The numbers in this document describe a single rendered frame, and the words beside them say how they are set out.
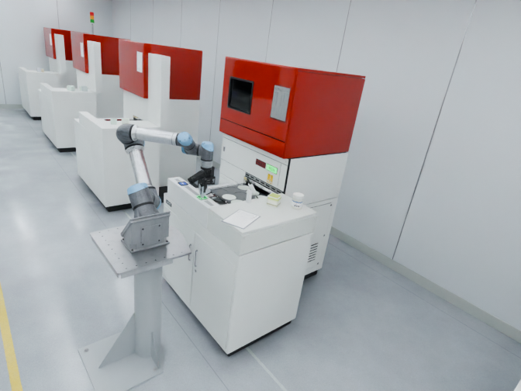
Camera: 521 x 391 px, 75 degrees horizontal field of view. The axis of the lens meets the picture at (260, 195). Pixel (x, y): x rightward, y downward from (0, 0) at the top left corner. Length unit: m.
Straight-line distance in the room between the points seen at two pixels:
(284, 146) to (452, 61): 1.70
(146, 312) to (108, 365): 0.42
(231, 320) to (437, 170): 2.24
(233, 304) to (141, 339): 0.62
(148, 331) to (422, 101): 2.89
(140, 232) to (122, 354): 0.90
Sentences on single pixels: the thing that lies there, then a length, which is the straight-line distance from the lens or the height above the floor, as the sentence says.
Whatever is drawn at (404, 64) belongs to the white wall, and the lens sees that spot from 3.61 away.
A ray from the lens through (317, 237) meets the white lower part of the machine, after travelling 3.05.
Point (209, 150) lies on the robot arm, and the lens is 2.11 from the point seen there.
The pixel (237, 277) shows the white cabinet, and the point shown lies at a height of 0.67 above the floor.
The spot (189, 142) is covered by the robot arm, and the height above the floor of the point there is 1.35.
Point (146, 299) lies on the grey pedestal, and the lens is 2.18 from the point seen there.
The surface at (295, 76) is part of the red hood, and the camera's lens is 2.28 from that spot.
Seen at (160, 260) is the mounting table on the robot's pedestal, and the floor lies 0.82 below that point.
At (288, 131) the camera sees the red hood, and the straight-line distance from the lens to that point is 2.32.
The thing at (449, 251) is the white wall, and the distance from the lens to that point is 3.56.
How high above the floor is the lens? 1.85
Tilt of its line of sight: 22 degrees down
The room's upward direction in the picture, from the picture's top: 8 degrees clockwise
